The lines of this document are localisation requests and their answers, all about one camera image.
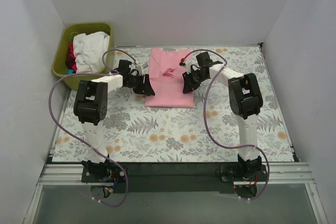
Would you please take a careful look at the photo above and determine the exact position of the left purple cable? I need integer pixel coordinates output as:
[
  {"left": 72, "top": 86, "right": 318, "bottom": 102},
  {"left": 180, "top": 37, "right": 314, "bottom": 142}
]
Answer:
[{"left": 49, "top": 48, "right": 148, "bottom": 208}]

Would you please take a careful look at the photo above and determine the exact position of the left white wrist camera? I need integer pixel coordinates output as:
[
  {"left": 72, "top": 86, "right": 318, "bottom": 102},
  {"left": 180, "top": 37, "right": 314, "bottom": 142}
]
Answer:
[{"left": 136, "top": 62, "right": 148, "bottom": 72}]

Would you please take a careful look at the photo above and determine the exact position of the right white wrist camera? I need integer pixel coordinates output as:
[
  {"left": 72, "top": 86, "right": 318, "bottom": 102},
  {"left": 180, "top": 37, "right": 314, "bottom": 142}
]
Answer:
[{"left": 179, "top": 58, "right": 193, "bottom": 74}]

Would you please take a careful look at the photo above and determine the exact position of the pink t-shirt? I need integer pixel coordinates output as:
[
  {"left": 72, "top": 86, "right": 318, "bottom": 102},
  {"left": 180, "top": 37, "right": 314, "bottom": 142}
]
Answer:
[{"left": 144, "top": 48, "right": 194, "bottom": 109}]

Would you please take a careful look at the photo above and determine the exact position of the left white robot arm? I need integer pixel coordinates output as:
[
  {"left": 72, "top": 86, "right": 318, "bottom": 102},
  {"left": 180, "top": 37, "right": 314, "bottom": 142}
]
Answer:
[{"left": 73, "top": 60, "right": 155, "bottom": 163}]

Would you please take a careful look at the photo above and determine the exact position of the aluminium frame rail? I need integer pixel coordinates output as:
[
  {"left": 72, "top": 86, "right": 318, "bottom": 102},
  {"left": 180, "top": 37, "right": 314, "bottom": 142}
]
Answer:
[{"left": 38, "top": 163, "right": 87, "bottom": 186}]

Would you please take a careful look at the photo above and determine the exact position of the white t-shirt in bin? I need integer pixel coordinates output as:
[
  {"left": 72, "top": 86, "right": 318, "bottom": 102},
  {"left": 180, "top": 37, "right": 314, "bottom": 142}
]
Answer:
[{"left": 73, "top": 31, "right": 110, "bottom": 73}]

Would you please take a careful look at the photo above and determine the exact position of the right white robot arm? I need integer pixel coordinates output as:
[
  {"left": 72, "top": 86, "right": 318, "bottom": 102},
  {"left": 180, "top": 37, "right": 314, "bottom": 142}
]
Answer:
[{"left": 179, "top": 49, "right": 264, "bottom": 181}]

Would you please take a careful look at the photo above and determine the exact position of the dark red garment in bin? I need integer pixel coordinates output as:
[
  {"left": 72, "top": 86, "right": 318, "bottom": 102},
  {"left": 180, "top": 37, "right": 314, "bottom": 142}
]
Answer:
[{"left": 65, "top": 44, "right": 77, "bottom": 73}]

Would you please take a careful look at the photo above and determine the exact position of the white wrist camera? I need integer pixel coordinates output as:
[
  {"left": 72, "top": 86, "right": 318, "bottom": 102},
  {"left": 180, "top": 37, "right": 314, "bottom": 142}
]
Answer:
[
  {"left": 179, "top": 58, "right": 193, "bottom": 74},
  {"left": 136, "top": 62, "right": 148, "bottom": 72}
]

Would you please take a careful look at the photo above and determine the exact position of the floral patterned table mat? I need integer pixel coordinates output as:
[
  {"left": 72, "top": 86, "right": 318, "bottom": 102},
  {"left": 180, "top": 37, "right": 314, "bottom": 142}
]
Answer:
[{"left": 52, "top": 46, "right": 300, "bottom": 163}]

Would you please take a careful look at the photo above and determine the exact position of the turquoise garment in bin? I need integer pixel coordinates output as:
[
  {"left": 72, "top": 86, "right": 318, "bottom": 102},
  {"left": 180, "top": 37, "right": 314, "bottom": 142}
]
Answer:
[{"left": 67, "top": 69, "right": 76, "bottom": 75}]

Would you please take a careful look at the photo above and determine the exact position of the olive green plastic bin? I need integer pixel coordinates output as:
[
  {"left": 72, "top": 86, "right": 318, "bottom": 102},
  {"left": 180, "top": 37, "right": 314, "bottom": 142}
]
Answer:
[{"left": 51, "top": 22, "right": 116, "bottom": 90}]

